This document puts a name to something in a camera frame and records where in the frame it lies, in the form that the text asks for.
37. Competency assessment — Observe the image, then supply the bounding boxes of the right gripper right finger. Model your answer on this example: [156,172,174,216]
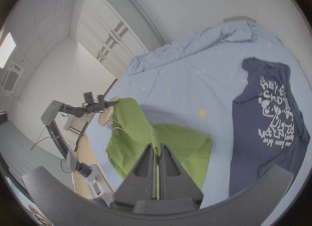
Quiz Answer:
[158,144,204,205]

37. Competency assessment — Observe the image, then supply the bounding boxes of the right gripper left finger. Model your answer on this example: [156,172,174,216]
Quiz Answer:
[113,144,157,205]

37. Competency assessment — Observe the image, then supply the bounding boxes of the green shorts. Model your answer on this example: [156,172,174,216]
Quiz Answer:
[105,97,213,192]

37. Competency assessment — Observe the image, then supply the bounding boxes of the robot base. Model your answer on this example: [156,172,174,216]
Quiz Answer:
[61,146,116,207]

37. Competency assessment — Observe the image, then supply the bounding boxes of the round woven basket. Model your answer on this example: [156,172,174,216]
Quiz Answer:
[98,96,120,128]

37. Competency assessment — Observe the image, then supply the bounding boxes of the bed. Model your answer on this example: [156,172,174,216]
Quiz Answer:
[84,0,312,209]

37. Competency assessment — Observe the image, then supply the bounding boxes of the grey dressing table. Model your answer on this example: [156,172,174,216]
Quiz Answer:
[64,115,86,153]

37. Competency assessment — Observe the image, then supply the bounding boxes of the white wardrobe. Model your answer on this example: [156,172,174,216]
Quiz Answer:
[76,0,149,80]

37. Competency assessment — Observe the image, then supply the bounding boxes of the dark blue printed T-shirt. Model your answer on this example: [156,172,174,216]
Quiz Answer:
[229,57,310,197]

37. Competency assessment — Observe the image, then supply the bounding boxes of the ceiling air conditioner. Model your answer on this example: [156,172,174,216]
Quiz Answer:
[0,64,25,97]

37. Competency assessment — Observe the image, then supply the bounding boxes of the pale blue quilt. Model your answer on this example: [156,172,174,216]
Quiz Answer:
[127,21,258,76]

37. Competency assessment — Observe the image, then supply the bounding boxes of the ceiling light panel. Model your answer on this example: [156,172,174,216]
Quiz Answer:
[0,32,17,69]

